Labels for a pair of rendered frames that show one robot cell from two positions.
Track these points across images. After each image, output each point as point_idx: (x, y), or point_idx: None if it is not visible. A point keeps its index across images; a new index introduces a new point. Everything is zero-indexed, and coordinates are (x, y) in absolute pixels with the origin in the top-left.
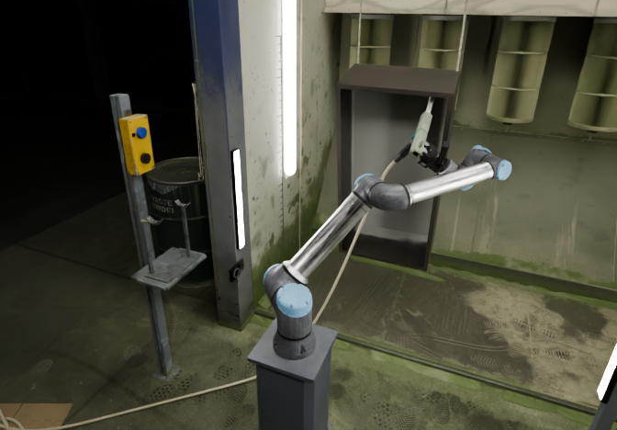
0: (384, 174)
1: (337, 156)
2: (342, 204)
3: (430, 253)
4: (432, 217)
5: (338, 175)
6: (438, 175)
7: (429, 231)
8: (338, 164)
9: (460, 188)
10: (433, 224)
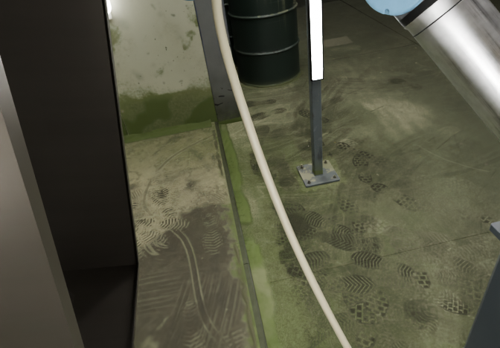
0: (224, 24)
1: (27, 189)
2: (492, 16)
3: (114, 242)
4: (124, 149)
5: (59, 288)
6: (109, 33)
7: (128, 184)
8: (41, 228)
9: None
10: (126, 163)
